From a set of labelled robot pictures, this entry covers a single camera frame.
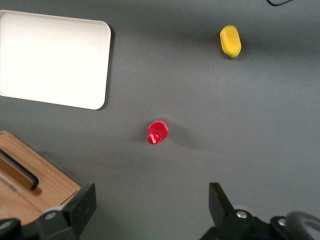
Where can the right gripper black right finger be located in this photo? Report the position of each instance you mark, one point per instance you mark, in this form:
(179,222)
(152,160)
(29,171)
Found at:
(220,212)

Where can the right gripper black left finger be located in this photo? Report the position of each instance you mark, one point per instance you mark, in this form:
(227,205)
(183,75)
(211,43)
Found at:
(80,207)

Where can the wooden drawer cabinet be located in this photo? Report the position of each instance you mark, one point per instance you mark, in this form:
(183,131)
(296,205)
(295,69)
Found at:
(71,193)

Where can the red cola bottle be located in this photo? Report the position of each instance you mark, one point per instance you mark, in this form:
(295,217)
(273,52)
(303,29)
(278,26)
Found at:
(157,132)

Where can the cream rectangular tray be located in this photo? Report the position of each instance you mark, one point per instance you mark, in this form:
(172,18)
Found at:
(50,60)

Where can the yellow sponge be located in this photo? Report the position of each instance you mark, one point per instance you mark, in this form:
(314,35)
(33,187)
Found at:
(230,41)

